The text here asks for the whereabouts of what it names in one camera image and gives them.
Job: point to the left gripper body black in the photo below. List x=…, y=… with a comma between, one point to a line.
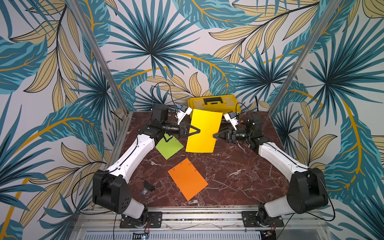
x=173, y=128

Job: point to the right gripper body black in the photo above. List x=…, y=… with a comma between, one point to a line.
x=228, y=136

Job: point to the yellow paper sheet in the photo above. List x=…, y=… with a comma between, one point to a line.
x=209, y=124

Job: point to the orange paper sheet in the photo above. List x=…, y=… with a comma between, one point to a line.
x=188, y=179

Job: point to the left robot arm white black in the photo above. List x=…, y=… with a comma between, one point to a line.
x=111, y=187

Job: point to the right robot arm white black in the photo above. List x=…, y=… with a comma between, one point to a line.
x=307, y=189

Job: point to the green paper sheet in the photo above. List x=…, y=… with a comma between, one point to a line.
x=169, y=146

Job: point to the yellow black toolbox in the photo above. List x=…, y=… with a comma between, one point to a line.
x=221, y=104

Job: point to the small black clip object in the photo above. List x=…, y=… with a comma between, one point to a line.
x=147, y=188

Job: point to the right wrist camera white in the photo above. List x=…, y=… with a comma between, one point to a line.
x=231, y=117

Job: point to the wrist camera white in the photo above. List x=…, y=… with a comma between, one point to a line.
x=181, y=112
x=231, y=117

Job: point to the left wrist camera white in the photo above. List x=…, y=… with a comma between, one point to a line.
x=181, y=112

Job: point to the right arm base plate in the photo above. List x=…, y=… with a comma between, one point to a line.
x=260, y=219

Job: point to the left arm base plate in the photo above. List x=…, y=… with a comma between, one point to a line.
x=153, y=220

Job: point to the right aluminium corner post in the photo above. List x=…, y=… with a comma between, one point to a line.
x=318, y=30

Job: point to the aluminium corner post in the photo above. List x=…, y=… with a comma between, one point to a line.
x=318, y=30
x=90, y=37

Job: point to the aluminium frame rail front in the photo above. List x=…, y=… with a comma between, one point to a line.
x=198, y=223

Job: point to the left aluminium corner post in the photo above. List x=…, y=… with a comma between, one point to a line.
x=90, y=37

